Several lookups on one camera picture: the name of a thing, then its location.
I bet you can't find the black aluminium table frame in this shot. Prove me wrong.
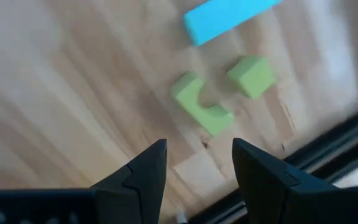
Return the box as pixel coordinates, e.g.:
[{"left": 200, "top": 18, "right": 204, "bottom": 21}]
[{"left": 178, "top": 0, "right": 358, "bottom": 224}]

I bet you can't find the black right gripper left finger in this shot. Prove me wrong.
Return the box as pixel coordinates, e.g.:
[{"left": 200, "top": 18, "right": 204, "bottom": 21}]
[{"left": 89, "top": 138, "right": 168, "bottom": 224}]

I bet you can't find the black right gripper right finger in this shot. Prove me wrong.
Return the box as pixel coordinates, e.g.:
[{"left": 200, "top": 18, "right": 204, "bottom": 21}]
[{"left": 231, "top": 138, "right": 338, "bottom": 224}]

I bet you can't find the green arch block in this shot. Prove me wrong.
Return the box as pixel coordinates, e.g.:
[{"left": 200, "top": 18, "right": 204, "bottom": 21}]
[{"left": 172, "top": 71, "right": 235, "bottom": 138}]

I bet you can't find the small green cube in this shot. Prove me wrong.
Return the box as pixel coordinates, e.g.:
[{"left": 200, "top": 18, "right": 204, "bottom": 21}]
[{"left": 227, "top": 55, "right": 278, "bottom": 100}]

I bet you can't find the long teal block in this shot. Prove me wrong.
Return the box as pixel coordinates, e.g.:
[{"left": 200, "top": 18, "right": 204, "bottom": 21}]
[{"left": 183, "top": 0, "right": 284, "bottom": 47}]

